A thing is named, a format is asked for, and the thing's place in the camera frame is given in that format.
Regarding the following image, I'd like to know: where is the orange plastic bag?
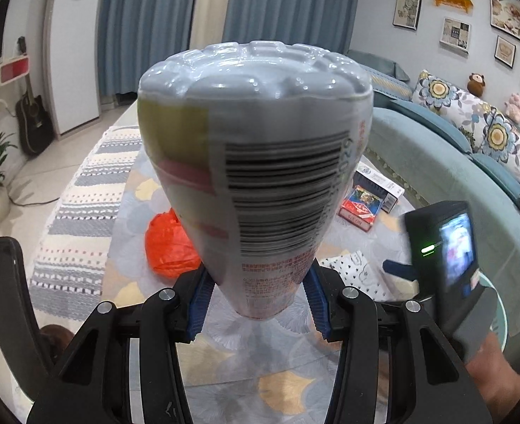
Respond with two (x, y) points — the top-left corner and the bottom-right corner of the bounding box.
(145, 211), (203, 280)

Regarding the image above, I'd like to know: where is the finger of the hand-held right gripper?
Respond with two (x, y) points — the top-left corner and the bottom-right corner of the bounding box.
(382, 260), (420, 283)

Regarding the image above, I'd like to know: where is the white plastic bottle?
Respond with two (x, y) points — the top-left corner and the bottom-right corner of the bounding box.
(137, 41), (374, 321)

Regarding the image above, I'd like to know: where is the brown monkey plush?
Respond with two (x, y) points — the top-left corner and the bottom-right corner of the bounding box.
(467, 73), (487, 96)

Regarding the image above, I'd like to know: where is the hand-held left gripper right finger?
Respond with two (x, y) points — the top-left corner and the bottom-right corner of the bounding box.
(304, 266), (492, 424)

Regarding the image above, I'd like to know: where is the floral sofa cushion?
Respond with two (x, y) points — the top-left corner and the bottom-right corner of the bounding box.
(472, 106), (520, 186)
(412, 69), (497, 153)

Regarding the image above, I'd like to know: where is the red card box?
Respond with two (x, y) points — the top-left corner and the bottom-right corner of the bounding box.
(338, 185), (384, 232)

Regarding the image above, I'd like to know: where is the white refrigerator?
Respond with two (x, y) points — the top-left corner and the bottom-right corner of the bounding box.
(43, 0), (107, 136)

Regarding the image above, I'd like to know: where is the pink plush toy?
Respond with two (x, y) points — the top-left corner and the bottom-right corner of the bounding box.
(504, 93), (520, 123)

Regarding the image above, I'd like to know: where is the striped woven rug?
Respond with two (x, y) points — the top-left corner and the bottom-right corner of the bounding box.
(29, 125), (145, 315)

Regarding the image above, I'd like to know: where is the large floral framed painting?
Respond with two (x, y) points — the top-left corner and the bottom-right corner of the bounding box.
(489, 0), (520, 50)

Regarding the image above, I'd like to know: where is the dark framed butterfly picture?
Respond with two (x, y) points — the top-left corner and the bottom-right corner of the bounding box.
(494, 35), (517, 70)

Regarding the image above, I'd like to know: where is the blue curtain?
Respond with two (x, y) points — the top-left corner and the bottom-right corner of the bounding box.
(97, 0), (204, 98)
(222, 0), (363, 54)

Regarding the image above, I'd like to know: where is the white dotted cloth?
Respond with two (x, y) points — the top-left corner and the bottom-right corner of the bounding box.
(319, 251), (420, 303)

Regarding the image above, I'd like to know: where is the teal sofa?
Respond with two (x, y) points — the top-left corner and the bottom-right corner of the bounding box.
(346, 48), (520, 363)

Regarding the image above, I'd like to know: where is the newspaper print framed picture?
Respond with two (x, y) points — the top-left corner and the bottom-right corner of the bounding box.
(439, 17), (472, 54)

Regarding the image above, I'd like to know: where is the brown fuzzy object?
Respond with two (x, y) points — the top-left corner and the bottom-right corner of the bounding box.
(39, 324), (74, 365)

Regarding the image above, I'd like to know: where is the black guitar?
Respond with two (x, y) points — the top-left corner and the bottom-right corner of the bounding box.
(14, 37), (57, 158)

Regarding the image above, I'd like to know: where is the person's right forearm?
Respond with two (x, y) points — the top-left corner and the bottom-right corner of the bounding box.
(465, 331), (520, 407)

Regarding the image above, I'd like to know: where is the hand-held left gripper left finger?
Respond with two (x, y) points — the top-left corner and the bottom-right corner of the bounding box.
(27, 269), (214, 424)

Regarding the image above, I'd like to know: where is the white wall shelf red panel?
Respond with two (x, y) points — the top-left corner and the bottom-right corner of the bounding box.
(0, 53), (31, 96)

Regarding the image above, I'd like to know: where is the cream curtain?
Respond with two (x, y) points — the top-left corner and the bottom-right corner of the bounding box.
(190, 0), (243, 50)

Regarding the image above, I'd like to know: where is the white carton box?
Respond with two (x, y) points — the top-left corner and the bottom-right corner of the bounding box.
(352, 163), (404, 213)

